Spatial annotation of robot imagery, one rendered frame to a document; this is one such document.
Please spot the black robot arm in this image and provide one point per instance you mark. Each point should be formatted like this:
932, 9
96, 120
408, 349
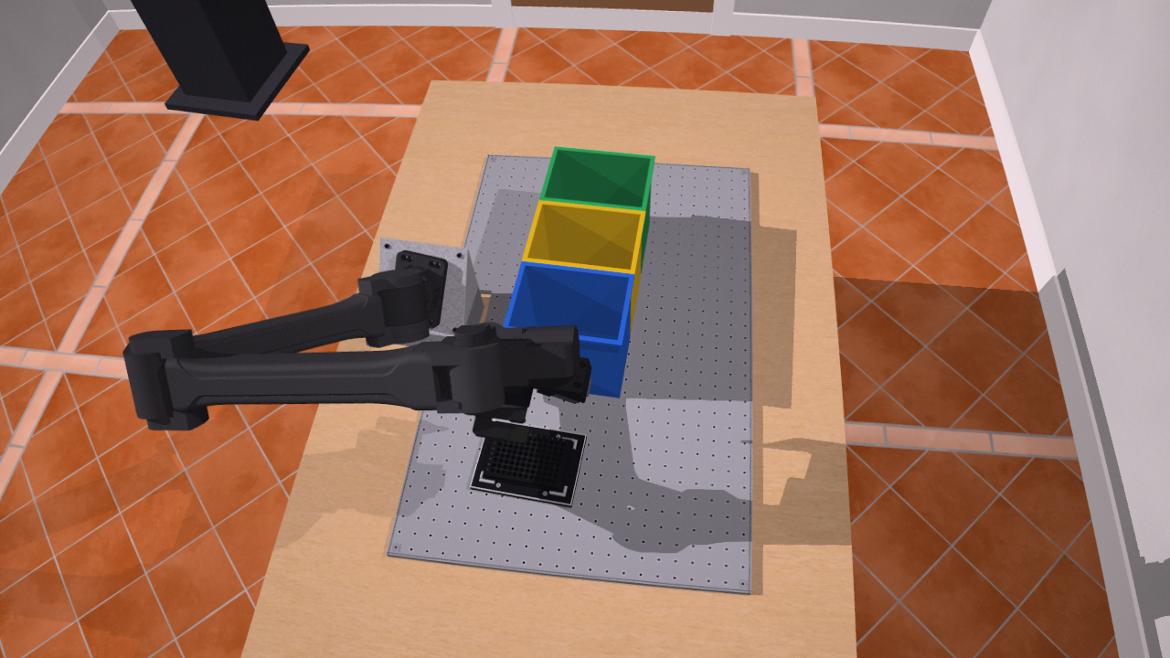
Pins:
486, 363

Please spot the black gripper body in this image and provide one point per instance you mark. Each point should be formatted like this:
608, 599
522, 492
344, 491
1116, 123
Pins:
485, 427

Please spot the green open bin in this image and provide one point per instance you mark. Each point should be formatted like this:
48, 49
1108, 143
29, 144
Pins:
601, 179

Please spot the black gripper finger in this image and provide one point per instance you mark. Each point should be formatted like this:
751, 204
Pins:
518, 434

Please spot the blue bin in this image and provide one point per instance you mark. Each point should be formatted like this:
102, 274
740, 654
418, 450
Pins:
596, 301

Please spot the yellow open bin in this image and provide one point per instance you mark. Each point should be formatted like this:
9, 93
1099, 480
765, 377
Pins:
606, 237

